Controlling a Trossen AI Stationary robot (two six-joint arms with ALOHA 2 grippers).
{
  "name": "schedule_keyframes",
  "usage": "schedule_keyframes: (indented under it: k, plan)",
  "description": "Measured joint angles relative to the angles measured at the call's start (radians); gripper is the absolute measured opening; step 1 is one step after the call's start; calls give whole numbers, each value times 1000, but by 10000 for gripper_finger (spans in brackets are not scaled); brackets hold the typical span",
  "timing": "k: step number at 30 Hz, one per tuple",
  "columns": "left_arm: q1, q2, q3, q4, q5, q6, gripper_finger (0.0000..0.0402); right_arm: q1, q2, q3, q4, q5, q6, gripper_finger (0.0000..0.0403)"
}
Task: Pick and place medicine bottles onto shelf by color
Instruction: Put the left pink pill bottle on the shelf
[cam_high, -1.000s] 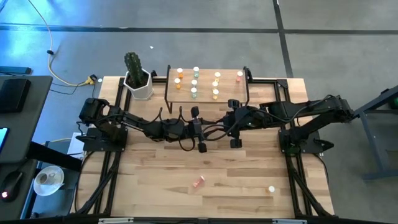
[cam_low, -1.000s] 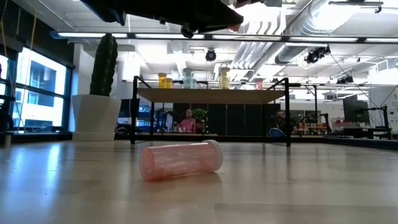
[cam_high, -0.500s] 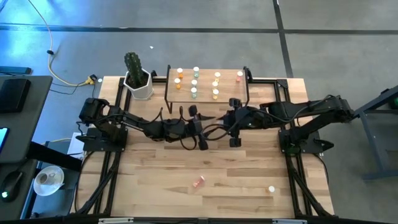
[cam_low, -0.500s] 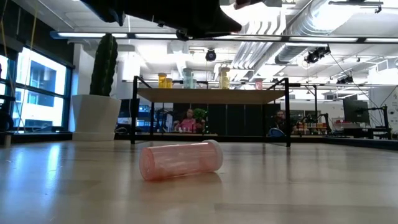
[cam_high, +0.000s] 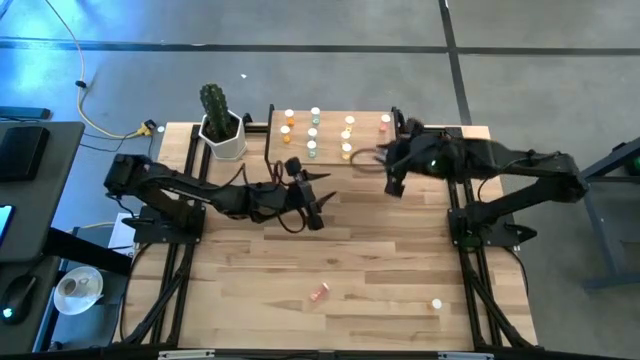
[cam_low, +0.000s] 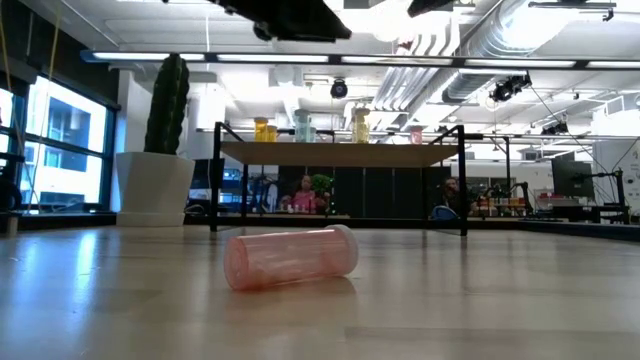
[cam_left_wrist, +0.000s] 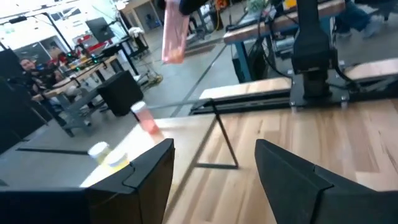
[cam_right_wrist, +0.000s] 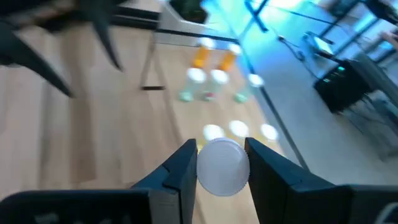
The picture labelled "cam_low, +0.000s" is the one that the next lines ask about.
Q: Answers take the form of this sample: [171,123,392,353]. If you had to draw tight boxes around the small green plant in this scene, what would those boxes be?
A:
[309,173,335,214]

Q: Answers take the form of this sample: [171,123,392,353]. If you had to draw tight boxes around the yellow hanging cord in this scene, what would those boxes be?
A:
[27,0,62,201]
[0,9,22,151]

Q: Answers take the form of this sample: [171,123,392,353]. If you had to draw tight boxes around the person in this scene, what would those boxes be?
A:
[279,174,331,215]
[439,176,471,216]

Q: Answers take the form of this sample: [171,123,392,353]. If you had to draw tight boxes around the white planter pot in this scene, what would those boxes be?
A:
[115,151,197,229]

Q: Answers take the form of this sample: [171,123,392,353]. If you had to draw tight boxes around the wooden shelf black metal frame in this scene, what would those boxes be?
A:
[209,121,470,238]

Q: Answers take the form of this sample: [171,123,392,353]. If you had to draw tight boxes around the long linear ceiling light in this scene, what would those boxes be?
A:
[79,48,640,71]

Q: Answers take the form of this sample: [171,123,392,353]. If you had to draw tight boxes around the black partition panels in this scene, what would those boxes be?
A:
[277,166,464,220]

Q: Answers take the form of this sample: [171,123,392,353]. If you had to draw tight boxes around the large glass window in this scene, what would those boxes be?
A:
[0,74,119,214]

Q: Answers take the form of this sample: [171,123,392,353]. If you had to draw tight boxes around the black table edge frame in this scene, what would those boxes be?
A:
[0,213,640,242]

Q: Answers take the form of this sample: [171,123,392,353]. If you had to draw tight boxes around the tall green cactus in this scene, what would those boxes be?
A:
[143,52,191,156]

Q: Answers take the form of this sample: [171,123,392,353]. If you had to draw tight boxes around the blue rounded chair back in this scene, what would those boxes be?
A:
[430,204,459,222]

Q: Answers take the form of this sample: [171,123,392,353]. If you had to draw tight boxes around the silver ventilation duct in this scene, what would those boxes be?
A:
[441,0,576,105]

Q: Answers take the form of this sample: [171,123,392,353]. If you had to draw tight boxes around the black computer monitor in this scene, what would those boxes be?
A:
[551,158,596,200]

